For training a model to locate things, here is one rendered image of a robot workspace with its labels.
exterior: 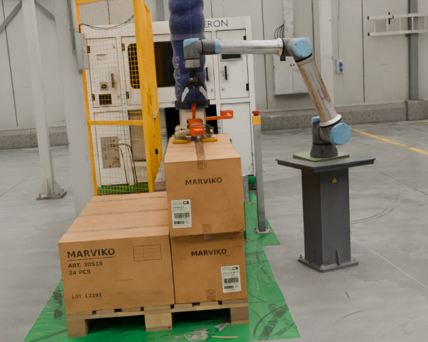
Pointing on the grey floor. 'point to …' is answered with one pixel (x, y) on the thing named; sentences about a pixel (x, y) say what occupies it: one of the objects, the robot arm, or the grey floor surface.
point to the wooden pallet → (155, 315)
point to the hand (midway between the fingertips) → (195, 102)
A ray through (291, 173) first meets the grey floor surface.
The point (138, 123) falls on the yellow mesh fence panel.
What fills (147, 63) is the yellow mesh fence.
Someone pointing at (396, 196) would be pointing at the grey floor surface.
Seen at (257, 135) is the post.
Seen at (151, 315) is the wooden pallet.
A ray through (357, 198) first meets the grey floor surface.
